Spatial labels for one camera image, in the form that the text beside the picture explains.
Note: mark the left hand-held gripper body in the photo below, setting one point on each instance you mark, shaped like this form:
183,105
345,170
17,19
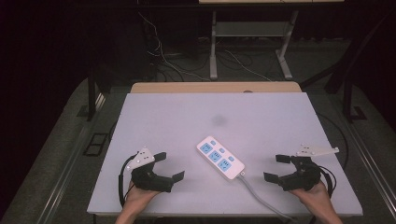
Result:
151,182

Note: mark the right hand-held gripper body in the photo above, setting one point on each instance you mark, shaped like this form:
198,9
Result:
303,179

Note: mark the person's left hand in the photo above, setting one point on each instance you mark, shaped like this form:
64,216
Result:
137,197

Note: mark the person's right hand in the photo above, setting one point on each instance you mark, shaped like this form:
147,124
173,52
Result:
317,196

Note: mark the white power strip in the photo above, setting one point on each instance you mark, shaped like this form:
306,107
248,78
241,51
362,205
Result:
219,157

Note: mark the white board table cover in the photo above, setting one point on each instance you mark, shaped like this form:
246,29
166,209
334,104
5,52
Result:
218,124

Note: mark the wooden table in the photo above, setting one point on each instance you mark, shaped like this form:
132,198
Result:
214,87

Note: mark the black stand leg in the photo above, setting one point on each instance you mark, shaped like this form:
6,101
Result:
350,99
91,99

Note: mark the grey metal desk frame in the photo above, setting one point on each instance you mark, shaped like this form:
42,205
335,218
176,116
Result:
250,29

